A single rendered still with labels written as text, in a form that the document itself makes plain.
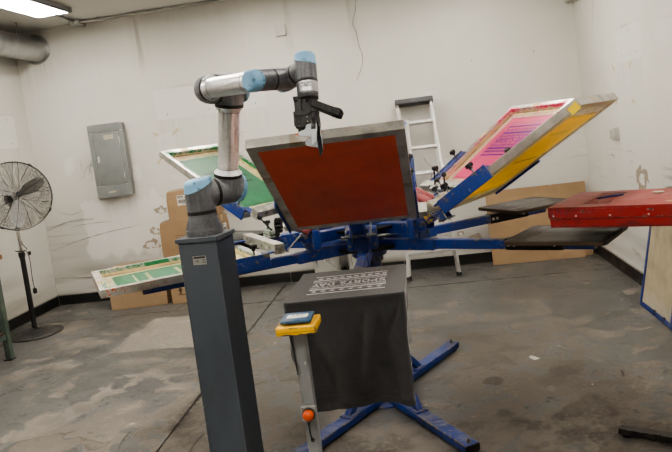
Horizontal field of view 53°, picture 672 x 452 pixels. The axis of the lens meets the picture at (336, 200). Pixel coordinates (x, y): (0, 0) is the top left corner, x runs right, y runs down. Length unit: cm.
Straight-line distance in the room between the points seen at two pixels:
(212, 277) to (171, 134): 481
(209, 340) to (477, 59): 490
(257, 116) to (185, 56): 98
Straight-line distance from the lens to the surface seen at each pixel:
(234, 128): 278
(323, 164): 262
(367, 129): 245
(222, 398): 291
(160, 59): 753
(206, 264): 276
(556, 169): 720
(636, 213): 298
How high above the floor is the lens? 156
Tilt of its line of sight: 6 degrees down
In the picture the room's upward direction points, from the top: 7 degrees counter-clockwise
